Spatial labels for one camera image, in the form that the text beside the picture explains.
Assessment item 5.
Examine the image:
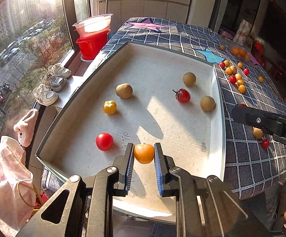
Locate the dark orange tomato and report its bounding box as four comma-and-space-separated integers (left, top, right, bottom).
133, 144, 154, 164

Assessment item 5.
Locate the yellow cherry tomato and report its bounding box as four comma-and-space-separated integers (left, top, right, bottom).
103, 100, 117, 115

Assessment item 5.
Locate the brown longan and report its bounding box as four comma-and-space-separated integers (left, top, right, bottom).
200, 96, 216, 111
253, 127, 263, 140
230, 65, 237, 75
183, 72, 197, 87

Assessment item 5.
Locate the red cherry tomato with stem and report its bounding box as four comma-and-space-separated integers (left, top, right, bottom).
172, 88, 191, 103

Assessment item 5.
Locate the grey checked tablecloth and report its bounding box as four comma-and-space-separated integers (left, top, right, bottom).
40, 17, 286, 200

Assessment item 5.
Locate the yellow tomato far right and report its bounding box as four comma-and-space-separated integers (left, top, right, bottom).
258, 76, 263, 83

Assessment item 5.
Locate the red tomato pair lower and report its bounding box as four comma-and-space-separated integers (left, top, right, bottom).
243, 68, 250, 76

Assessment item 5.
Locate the orange tomato near star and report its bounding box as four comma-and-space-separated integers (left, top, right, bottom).
225, 67, 232, 75

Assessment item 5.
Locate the white shallow tray box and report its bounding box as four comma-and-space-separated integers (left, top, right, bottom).
35, 41, 227, 222

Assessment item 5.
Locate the small yellow tomato top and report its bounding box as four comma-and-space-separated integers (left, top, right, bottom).
224, 60, 230, 67

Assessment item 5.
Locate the red tomato near star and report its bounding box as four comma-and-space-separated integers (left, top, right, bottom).
219, 62, 226, 69

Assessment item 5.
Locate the glass fruit bowl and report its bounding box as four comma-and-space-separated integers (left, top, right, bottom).
228, 42, 250, 62

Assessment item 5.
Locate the longan near bowl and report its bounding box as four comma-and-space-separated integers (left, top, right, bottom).
219, 45, 226, 51

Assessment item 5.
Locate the white sneaker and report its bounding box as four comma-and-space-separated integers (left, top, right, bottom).
48, 63, 72, 79
33, 84, 59, 106
40, 72, 67, 93

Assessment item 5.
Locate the pink plush slipper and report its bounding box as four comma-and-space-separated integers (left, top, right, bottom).
13, 109, 39, 147

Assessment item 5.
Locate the pink towel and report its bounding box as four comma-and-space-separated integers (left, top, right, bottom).
0, 136, 36, 236

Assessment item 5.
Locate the red plastic bucket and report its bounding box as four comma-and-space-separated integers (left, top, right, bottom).
76, 29, 110, 60

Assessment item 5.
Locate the translucent plastic basin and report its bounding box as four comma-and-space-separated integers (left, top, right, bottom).
72, 13, 113, 38

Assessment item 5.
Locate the white sideboard cabinet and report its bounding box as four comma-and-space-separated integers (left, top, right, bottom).
97, 0, 192, 33

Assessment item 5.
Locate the red tomato beside chain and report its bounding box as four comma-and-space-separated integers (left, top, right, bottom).
229, 75, 237, 84

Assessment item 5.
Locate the brown longan in chain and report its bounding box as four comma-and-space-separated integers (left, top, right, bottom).
230, 65, 237, 75

